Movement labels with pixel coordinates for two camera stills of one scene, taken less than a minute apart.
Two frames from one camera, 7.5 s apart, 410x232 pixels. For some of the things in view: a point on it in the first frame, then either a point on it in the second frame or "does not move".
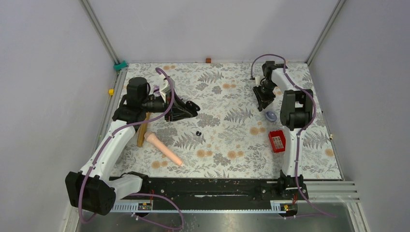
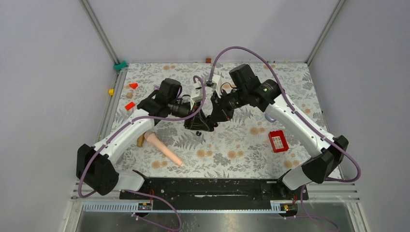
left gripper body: x=167 y=100 -> x=195 y=106
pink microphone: x=152 y=137 does not move
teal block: x=118 y=67 does not move
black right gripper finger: x=263 y=98 -> x=216 y=116
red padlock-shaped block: x=278 y=140 does not move
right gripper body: x=269 y=86 -> x=228 y=102
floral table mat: x=231 y=137 does not move
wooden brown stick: x=142 y=131 does not move
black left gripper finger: x=182 y=111 -> x=198 y=122
